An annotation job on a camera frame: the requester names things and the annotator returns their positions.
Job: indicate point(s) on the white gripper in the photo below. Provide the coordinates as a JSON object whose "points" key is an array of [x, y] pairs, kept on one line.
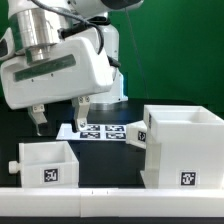
{"points": [[74, 69]]}

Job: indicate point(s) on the white drawer with knob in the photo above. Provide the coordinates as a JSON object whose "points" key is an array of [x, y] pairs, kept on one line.
{"points": [[46, 165]]}

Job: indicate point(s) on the small white drawer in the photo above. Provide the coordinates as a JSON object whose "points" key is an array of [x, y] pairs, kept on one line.
{"points": [[136, 134]]}

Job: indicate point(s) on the large white drawer housing box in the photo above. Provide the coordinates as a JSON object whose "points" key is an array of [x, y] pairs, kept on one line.
{"points": [[184, 148]]}

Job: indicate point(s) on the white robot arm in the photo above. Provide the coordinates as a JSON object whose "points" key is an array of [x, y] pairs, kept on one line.
{"points": [[35, 26]]}

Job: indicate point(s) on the marker tag sheet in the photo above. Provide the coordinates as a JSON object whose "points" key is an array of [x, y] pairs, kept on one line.
{"points": [[94, 132]]}

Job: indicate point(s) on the white front barrier rail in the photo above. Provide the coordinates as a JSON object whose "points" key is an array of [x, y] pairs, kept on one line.
{"points": [[69, 202]]}

